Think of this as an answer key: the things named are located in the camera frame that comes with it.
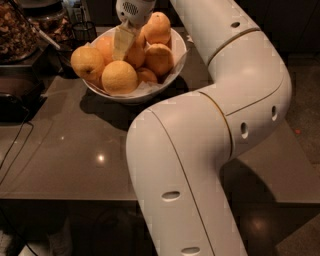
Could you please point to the small low orange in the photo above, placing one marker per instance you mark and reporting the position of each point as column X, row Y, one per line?
column 146, row 75

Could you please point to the black wire basket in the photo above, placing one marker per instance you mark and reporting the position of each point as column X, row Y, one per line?
column 83, row 32

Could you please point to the orange at bowl left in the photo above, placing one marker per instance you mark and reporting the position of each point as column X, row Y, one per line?
column 88, row 63

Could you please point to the right orange in bowl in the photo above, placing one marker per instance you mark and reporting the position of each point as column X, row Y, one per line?
column 159, row 59

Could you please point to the white ceramic bowl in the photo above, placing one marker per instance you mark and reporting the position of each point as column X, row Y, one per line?
column 140, row 96

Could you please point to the front orange in bowl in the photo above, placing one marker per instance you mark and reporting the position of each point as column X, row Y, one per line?
column 119, row 77

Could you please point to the orange left behind centre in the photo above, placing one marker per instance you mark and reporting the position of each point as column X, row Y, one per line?
column 105, row 45

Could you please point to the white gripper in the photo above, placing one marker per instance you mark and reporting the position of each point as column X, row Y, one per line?
column 135, row 12

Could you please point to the glass jar of nuts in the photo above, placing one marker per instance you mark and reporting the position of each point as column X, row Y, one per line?
column 17, row 39

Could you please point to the large orange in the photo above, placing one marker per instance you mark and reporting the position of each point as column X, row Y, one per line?
column 136, row 54

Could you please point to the white serving spoon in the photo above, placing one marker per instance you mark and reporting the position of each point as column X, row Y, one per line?
column 43, row 35

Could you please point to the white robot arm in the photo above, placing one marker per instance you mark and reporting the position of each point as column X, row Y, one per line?
column 176, row 148

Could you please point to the black appliance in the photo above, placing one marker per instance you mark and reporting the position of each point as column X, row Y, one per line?
column 20, row 93

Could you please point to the top back orange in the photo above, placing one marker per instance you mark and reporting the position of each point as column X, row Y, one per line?
column 157, row 29

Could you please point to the orange in bowl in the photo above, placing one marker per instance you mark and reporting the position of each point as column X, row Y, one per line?
column 159, row 59
column 119, row 77

